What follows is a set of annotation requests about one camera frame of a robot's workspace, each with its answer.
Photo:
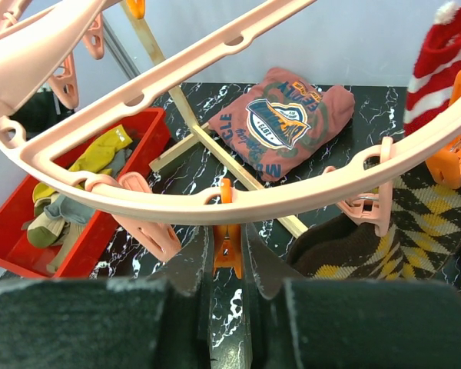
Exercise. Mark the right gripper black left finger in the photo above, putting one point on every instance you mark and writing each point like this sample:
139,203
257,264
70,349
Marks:
158,321

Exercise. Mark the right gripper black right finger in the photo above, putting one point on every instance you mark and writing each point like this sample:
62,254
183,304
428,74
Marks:
295,322

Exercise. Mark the orange clothespin front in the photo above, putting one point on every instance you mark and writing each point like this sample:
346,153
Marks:
227,248

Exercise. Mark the orange clothespin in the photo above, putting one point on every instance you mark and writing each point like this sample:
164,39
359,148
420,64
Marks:
227,248
445,165
137,8

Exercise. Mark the red white striped sock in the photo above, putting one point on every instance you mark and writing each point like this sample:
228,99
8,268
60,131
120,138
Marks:
439,61

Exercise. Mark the pink clothespin left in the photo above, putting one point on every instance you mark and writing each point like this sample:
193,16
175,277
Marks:
370,208

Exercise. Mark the beige olive sock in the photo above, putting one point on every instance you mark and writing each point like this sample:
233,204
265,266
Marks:
43,232

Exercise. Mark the grey sock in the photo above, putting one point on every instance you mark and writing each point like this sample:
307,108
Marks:
75,212

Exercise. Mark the yellow sock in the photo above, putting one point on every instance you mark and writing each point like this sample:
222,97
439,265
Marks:
96,157

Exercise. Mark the folded pink printed shirt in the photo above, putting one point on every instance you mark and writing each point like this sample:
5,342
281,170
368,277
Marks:
282,121

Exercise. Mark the orange clothespin left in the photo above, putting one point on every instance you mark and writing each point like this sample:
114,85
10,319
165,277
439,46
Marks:
445,165

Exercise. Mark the pink clothespin back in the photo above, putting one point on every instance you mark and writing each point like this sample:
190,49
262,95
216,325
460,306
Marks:
65,85

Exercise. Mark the orange clothespin back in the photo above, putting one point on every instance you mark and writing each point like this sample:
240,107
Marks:
137,8

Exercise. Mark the wooden drying rack frame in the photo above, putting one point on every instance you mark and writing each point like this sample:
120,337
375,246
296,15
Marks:
257,202

